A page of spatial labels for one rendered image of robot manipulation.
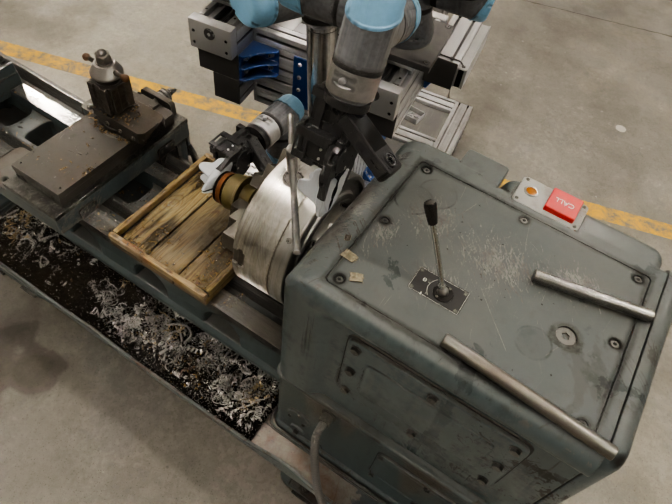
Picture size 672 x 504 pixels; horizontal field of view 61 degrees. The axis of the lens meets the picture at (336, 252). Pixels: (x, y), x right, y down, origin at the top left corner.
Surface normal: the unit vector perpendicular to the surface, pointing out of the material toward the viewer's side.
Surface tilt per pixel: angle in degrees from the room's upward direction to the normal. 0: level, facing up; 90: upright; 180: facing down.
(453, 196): 0
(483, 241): 0
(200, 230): 0
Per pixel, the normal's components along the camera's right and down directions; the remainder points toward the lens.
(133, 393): 0.10, -0.59
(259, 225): -0.33, 0.07
